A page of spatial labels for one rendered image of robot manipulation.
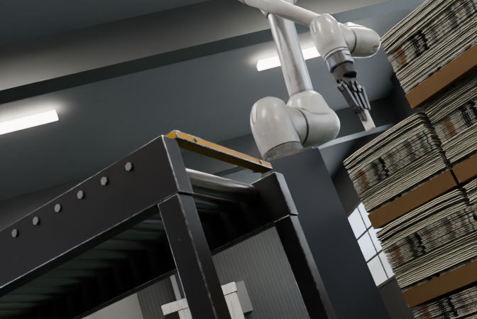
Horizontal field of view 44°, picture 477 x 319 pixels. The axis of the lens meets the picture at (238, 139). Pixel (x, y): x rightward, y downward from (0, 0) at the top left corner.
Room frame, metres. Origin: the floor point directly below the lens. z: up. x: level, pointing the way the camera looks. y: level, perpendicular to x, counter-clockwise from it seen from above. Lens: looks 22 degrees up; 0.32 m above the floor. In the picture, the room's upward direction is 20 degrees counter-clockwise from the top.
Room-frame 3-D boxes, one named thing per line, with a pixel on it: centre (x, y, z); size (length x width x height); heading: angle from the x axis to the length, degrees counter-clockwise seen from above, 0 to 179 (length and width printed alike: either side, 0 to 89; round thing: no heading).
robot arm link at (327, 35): (1.84, -0.42, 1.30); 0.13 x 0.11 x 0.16; 130
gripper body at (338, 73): (1.83, -0.41, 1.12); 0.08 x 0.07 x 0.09; 137
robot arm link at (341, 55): (1.83, -0.41, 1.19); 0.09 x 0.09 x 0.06
